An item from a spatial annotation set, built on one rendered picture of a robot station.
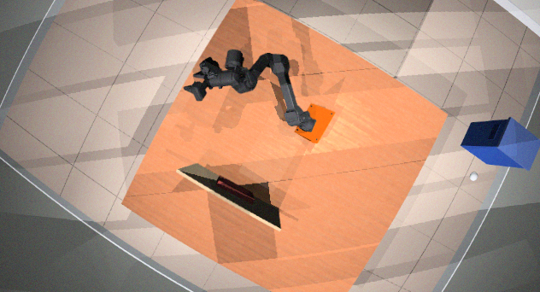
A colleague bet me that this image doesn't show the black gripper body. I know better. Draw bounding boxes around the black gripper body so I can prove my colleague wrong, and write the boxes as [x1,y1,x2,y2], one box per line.
[191,61,224,102]

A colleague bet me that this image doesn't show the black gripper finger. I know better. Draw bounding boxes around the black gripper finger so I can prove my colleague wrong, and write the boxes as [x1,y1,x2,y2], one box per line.
[183,81,196,94]
[192,71,205,79]

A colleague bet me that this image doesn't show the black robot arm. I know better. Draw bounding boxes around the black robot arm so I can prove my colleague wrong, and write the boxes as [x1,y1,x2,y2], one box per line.
[199,50,317,132]

